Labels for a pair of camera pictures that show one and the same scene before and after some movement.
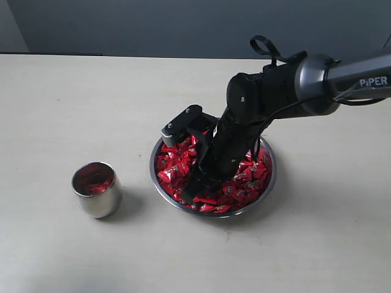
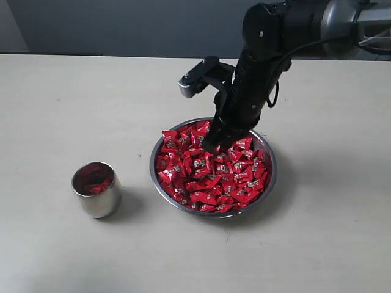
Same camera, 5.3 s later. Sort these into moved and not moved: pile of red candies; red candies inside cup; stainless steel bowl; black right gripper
Moved: black right gripper
Not moved: pile of red candies; red candies inside cup; stainless steel bowl
